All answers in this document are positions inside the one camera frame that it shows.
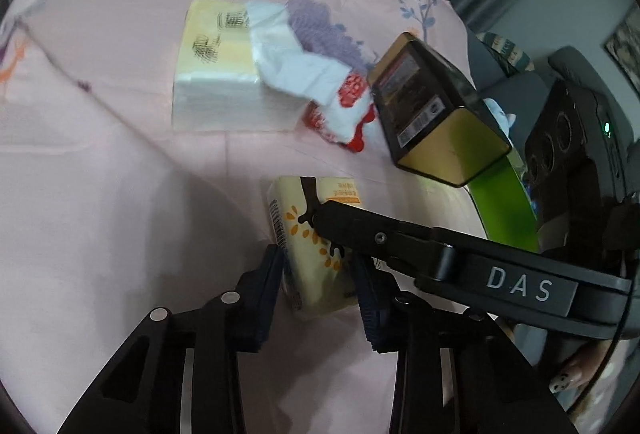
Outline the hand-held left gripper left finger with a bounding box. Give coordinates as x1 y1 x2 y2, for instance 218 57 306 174
57 244 286 434

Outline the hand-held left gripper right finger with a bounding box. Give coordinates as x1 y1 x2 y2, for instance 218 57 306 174
350 256 576 434

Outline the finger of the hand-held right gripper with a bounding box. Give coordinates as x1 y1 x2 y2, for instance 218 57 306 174
295 175 457 289

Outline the small cream tissue packet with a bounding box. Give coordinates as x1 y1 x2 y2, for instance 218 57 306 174
267 175 363 320

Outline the green box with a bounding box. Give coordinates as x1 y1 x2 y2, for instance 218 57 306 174
467 149 543 255

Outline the red and white packet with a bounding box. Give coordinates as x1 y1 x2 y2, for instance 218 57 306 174
302 69 378 154

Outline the purple mesh bath pouf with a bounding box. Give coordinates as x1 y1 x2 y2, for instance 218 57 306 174
285 0 381 70

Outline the person's right hand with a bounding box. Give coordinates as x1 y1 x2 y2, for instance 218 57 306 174
547 348 610 396

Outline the grey sofa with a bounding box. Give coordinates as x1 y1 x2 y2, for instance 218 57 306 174
470 44 626 365

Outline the striped pillow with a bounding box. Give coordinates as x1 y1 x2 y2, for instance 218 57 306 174
475 31 533 75

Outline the black and gold tea tin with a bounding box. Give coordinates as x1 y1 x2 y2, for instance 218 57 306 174
367 32 513 188

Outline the white loose tissue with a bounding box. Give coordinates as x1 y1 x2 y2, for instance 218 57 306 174
245 0 351 102

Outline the large yellow tissue pack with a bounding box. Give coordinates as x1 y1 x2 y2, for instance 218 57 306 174
171 0 296 132

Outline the framed landscape wall picture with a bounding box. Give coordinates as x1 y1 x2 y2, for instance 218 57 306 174
602 9 640 95

